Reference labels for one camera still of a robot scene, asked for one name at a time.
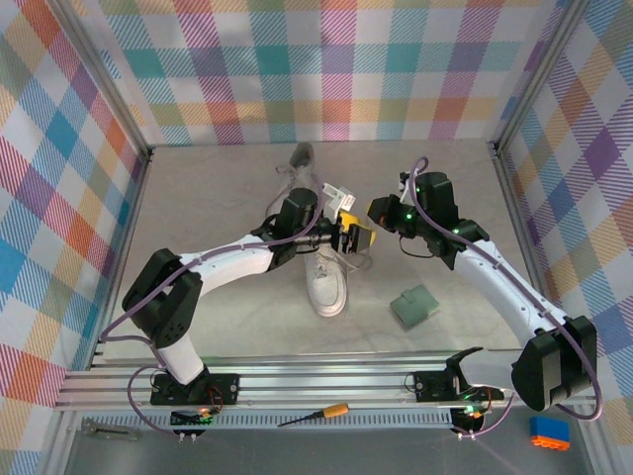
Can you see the white leather sneaker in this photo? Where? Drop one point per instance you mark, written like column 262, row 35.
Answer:
column 301, row 180
column 326, row 297

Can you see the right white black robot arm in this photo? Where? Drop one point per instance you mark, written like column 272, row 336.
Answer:
column 494, row 287

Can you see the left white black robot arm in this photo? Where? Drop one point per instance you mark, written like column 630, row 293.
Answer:
column 232, row 262

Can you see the green fabric pouch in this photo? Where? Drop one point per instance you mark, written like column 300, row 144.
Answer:
column 415, row 307

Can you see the blue and orange toy brick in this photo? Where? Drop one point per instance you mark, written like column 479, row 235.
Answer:
column 549, row 430

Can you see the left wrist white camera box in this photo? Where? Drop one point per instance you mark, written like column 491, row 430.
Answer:
column 338, row 198

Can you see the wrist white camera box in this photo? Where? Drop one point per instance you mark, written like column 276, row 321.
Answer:
column 338, row 198
column 405, row 188

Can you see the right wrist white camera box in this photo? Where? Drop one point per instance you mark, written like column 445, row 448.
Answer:
column 405, row 188

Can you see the aluminium table side rail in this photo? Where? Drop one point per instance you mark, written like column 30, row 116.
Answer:
column 525, row 247
column 132, row 208

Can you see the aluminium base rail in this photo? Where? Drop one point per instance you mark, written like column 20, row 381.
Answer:
column 321, row 383

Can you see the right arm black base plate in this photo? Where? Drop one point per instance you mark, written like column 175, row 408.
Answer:
column 430, row 386

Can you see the aluminium frame post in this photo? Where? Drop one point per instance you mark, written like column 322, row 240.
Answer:
column 536, row 74
column 101, row 74

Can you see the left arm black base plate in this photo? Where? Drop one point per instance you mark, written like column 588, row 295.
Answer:
column 225, row 388

